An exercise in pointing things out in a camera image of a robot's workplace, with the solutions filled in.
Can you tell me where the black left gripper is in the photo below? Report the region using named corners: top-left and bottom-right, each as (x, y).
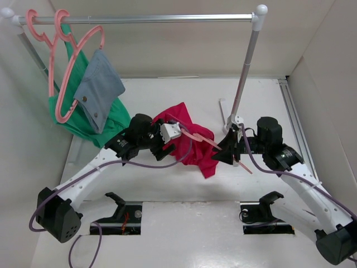
top-left (138, 120), bottom-right (175, 159)

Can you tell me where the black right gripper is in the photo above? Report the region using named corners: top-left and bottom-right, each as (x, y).
top-left (210, 127), bottom-right (268, 164)

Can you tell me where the red t shirt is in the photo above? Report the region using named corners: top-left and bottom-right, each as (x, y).
top-left (153, 102), bottom-right (218, 179)

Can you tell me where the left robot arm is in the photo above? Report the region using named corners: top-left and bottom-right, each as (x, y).
top-left (29, 113), bottom-right (181, 243)

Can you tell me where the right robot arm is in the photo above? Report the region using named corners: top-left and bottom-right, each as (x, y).
top-left (212, 117), bottom-right (356, 265)

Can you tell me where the green t shirt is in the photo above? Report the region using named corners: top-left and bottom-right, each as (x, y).
top-left (48, 23), bottom-right (132, 149)

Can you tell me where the pink hanger with clothes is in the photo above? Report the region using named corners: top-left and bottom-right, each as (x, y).
top-left (55, 9), bottom-right (105, 123)

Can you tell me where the blue denim garment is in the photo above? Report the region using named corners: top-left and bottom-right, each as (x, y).
top-left (74, 49), bottom-right (125, 134)

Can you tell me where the metal clothes rack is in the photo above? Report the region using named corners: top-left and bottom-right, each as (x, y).
top-left (1, 4), bottom-right (268, 115)

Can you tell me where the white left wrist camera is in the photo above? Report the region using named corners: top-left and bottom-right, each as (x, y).
top-left (160, 123), bottom-right (181, 144)

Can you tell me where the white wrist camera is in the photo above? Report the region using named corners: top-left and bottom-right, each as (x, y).
top-left (225, 114), bottom-right (244, 141)
top-left (160, 123), bottom-right (181, 144)

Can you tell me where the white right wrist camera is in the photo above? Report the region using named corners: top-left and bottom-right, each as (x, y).
top-left (225, 114), bottom-right (244, 141)

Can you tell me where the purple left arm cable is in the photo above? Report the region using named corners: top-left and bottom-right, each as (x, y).
top-left (29, 119), bottom-right (193, 268)

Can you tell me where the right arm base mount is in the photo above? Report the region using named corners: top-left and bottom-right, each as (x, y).
top-left (239, 191), bottom-right (295, 235)

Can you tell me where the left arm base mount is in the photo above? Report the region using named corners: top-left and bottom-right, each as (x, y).
top-left (95, 192), bottom-right (143, 236)

